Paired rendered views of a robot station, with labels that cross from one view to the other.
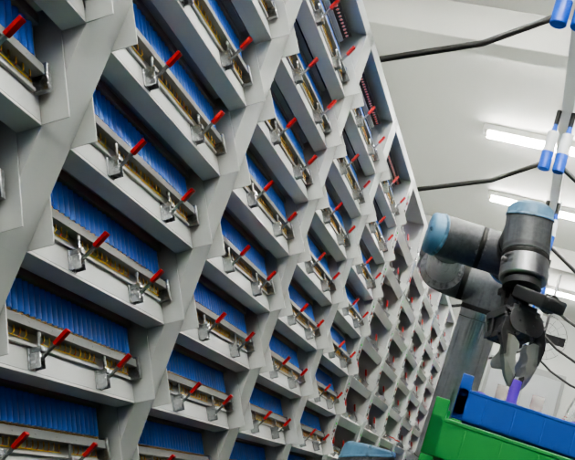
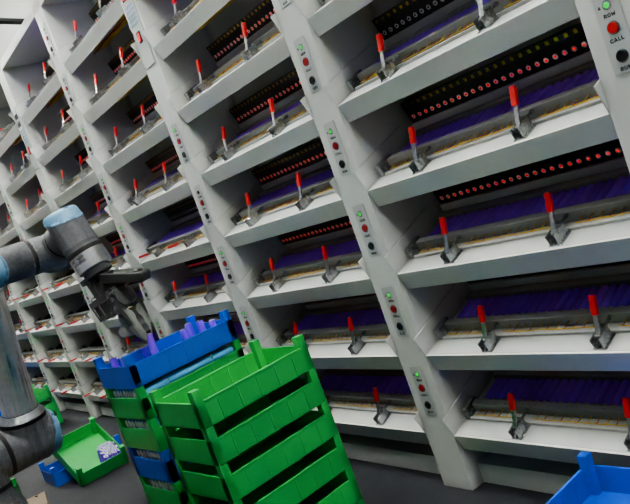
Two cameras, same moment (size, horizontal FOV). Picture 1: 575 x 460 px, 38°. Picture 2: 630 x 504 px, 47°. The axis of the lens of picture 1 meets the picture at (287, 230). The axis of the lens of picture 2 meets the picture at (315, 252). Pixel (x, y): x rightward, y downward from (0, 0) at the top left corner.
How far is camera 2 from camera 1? 79 cm
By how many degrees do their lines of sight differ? 56
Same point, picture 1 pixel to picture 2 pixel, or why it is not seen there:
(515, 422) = (170, 359)
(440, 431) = (206, 409)
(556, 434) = (194, 348)
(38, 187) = not seen: outside the picture
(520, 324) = (124, 298)
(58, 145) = not seen: outside the picture
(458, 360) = not seen: outside the picture
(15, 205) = not seen: outside the picture
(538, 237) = (88, 233)
